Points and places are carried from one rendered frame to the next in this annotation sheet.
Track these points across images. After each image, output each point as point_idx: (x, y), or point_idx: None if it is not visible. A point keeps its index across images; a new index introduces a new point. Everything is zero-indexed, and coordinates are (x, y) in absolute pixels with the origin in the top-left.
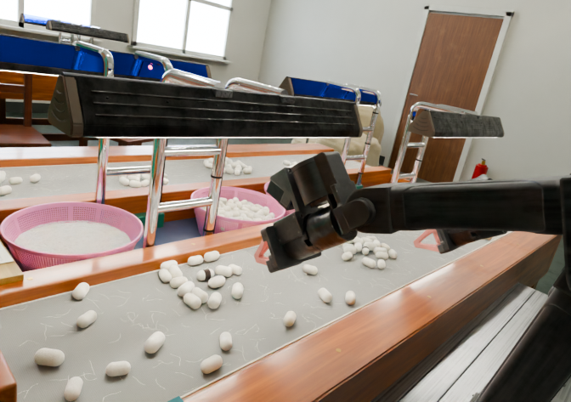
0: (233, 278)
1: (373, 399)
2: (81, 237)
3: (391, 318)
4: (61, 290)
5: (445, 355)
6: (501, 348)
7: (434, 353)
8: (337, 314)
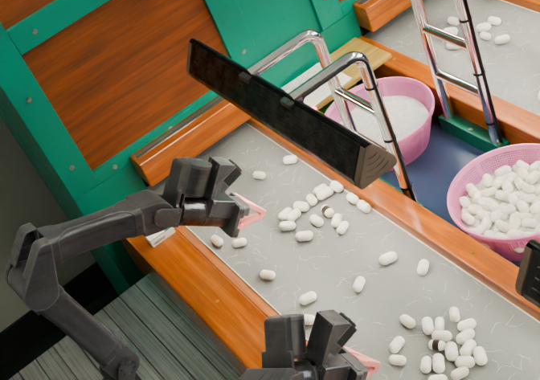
0: (334, 231)
1: (232, 364)
2: None
3: (259, 343)
4: (292, 152)
5: None
6: None
7: None
8: (286, 312)
